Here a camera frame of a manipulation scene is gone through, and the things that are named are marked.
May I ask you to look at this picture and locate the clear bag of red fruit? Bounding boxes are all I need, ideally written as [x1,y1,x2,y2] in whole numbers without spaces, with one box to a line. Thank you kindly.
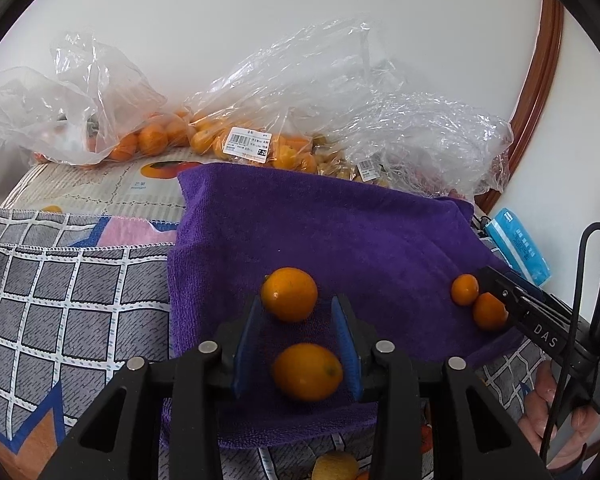
[329,92,514,200]

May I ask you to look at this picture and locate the yellow-green small fruit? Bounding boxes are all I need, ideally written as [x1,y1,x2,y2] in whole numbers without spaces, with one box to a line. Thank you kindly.
[311,451,358,480]

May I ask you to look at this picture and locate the small red tomato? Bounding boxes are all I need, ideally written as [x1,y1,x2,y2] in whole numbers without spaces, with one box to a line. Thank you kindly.
[419,424,432,455]

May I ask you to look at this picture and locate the small orange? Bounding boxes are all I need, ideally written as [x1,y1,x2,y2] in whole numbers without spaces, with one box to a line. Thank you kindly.
[272,342,343,402]

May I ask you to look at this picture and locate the blue tissue pack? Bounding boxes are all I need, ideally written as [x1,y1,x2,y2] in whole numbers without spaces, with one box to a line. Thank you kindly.
[484,208,552,287]

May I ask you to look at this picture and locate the printed fruit mat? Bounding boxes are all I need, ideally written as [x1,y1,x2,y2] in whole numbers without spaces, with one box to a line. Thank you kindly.
[1,148,216,223]

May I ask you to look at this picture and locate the purple towel-covered tray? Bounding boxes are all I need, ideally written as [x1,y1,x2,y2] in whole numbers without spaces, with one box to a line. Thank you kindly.
[159,161,524,451]

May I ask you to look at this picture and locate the grey checked star blanket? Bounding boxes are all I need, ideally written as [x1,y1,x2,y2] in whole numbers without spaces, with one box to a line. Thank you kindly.
[0,209,544,479]

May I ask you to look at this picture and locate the black cable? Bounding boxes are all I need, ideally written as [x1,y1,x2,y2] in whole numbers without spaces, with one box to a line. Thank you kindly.
[538,221,600,466]

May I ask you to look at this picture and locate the brown wooden door frame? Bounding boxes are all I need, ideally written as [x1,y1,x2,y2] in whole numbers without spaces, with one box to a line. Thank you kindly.
[503,0,565,188]

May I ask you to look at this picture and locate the clear bag left oranges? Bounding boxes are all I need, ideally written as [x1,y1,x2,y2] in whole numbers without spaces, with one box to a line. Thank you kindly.
[0,32,193,167]

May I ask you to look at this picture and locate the clear bag of oranges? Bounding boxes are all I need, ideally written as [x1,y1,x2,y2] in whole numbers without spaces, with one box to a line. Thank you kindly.
[184,19,412,176]

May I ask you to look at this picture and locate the large orange right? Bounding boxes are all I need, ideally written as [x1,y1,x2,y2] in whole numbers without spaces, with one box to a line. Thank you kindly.
[472,292,508,330]

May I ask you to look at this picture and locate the person's right hand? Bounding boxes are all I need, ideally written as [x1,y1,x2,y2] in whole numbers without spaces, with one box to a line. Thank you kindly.
[517,358,600,470]

